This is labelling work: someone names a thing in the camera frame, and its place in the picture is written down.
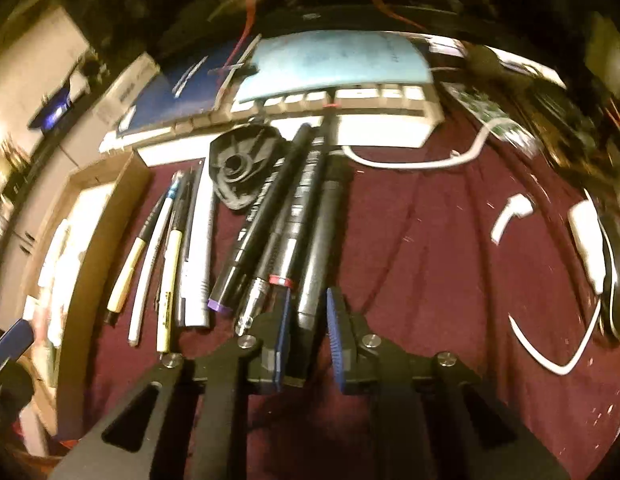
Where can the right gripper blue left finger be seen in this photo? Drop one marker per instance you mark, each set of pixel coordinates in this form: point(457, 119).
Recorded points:
point(267, 367)

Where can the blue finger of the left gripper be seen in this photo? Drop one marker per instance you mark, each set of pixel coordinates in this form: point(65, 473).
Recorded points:
point(16, 341)

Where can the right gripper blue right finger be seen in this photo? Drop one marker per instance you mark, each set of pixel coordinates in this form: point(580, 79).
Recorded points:
point(354, 347)

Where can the black thick marker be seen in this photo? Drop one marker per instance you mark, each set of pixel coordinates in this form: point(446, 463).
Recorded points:
point(324, 233)

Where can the shallow cardboard tray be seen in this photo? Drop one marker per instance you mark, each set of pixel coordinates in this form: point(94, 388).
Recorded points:
point(66, 278)

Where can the white marker pen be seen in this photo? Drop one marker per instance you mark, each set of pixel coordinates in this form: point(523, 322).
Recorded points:
point(196, 254)

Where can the yellow wooden pencil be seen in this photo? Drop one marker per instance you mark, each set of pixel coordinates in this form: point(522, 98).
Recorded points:
point(120, 291)

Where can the silver tip black pen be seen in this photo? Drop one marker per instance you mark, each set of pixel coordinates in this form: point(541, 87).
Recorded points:
point(280, 254)

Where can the yellow black pen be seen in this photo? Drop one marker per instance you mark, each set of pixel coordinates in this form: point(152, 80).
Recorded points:
point(171, 265)

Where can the dark red table cloth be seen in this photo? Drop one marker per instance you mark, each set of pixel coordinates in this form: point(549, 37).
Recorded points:
point(419, 261)

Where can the purple cap black marker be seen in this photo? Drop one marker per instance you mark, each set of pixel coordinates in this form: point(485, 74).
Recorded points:
point(252, 236)

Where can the black plastic spool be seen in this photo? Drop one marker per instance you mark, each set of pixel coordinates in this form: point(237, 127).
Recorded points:
point(240, 161)

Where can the beige computer keyboard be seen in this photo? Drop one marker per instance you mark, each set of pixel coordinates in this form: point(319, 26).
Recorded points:
point(391, 115)

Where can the small white carton box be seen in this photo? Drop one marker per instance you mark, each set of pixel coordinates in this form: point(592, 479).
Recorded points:
point(125, 89)

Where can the small white dropper bottle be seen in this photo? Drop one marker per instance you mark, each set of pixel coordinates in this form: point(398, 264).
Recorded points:
point(587, 235)

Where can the pill blister pack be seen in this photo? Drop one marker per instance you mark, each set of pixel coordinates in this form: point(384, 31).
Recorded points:
point(485, 110)

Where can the black computer mouse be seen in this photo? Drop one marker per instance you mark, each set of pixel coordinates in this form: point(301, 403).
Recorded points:
point(611, 294)

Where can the dark blue book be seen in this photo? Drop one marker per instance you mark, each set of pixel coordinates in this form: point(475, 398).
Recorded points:
point(191, 82)

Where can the light blue notebook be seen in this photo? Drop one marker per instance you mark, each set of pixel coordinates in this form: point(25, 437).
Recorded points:
point(322, 59)

